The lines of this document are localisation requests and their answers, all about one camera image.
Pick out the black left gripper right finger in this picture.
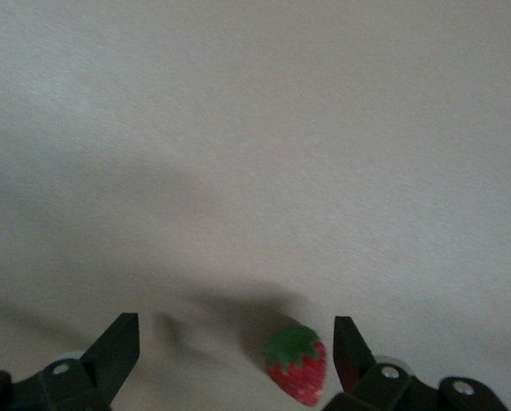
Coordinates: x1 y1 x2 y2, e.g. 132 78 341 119
321 315 511 411

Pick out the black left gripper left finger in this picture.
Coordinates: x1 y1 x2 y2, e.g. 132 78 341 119
0 313 141 411

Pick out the red strawberry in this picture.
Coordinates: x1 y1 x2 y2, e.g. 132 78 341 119
263 324 328 407

